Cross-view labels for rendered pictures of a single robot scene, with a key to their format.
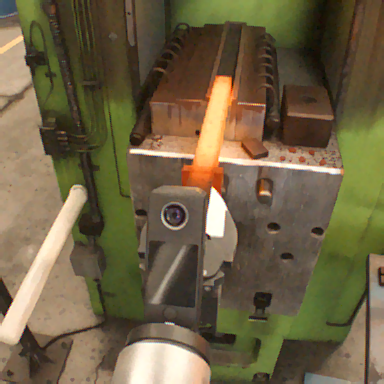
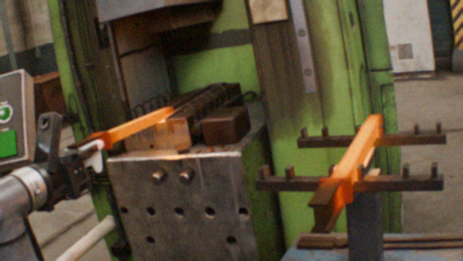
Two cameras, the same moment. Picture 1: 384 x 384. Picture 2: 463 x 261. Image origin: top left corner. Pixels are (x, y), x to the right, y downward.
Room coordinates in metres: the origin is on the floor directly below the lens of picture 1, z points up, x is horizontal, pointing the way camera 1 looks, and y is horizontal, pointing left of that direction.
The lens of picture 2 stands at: (-0.43, -0.48, 1.22)
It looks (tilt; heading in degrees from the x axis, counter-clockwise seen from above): 15 degrees down; 13
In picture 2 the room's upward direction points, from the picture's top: 11 degrees counter-clockwise
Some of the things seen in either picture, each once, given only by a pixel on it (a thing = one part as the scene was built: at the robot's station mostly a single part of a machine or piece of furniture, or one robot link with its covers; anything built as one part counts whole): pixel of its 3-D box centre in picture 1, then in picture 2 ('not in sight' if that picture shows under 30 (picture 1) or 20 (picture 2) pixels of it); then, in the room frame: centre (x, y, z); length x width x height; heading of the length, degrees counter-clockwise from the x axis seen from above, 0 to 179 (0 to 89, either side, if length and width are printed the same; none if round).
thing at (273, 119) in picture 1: (271, 81); (219, 112); (0.78, -0.17, 0.95); 0.34 x 0.03 x 0.03; 171
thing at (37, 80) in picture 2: not in sight; (37, 102); (6.19, 4.53, 0.42); 1.89 x 1.20 x 0.85; 75
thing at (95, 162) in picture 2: (213, 226); (95, 158); (0.31, -0.03, 1.00); 0.09 x 0.03 x 0.06; 168
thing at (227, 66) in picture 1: (230, 54); (193, 99); (0.83, -0.08, 0.99); 0.42 x 0.05 x 0.01; 171
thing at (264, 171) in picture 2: not in sight; (298, 150); (0.37, -0.41, 0.96); 0.23 x 0.06 x 0.02; 163
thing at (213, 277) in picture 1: (179, 306); (56, 177); (0.21, 0.01, 1.00); 0.12 x 0.08 x 0.09; 171
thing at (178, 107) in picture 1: (218, 69); (188, 111); (0.83, -0.06, 0.96); 0.42 x 0.20 x 0.09; 171
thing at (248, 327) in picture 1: (225, 277); not in sight; (0.83, -0.12, 0.23); 0.55 x 0.37 x 0.47; 171
